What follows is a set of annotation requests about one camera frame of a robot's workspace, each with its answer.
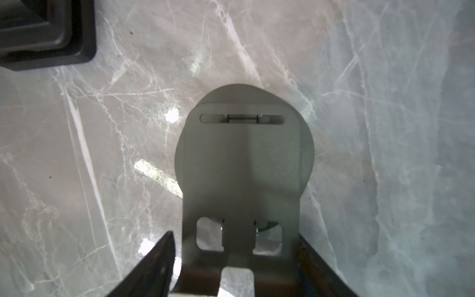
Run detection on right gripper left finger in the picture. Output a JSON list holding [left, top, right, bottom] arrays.
[[108, 231, 176, 297]]

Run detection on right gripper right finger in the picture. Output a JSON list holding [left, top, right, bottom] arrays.
[[298, 235, 357, 297]]

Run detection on dark grey round phone stand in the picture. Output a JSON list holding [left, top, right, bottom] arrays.
[[174, 84, 315, 297]]

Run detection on black phone stand right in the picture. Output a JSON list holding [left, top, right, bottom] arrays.
[[1, 0, 97, 71]]

